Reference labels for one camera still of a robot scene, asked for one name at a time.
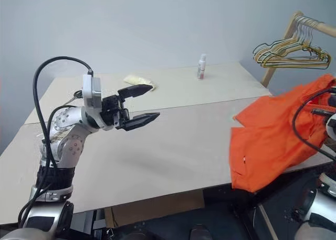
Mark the small clear spray bottle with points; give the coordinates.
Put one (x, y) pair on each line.
(201, 66)

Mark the orange shorts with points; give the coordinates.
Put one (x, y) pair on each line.
(267, 135)

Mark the cream white pouch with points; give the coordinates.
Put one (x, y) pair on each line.
(136, 79)

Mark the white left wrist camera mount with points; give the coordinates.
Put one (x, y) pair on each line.
(92, 90)

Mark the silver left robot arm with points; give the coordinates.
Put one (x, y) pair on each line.
(65, 145)

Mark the dark rounded shape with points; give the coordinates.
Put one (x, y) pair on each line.
(199, 233)

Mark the black metal table frame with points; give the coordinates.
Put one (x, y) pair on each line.
(88, 221)

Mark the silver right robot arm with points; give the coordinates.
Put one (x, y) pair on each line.
(320, 206)

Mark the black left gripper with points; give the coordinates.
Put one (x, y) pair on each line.
(114, 111)

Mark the brown cardboard panel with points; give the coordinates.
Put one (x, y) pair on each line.
(157, 211)

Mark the light wooden clothes rack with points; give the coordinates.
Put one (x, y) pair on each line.
(278, 56)

